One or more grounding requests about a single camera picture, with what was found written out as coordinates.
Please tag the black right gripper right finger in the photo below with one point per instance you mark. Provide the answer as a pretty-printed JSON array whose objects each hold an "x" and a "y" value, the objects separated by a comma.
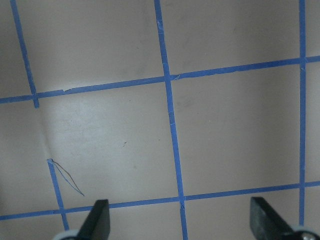
[{"x": 266, "y": 223}]

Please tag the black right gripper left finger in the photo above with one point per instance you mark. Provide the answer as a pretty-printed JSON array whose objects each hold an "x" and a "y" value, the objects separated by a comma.
[{"x": 97, "y": 225}]

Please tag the loose thin thread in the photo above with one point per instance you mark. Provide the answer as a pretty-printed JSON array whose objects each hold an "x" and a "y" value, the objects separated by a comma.
[{"x": 67, "y": 177}]

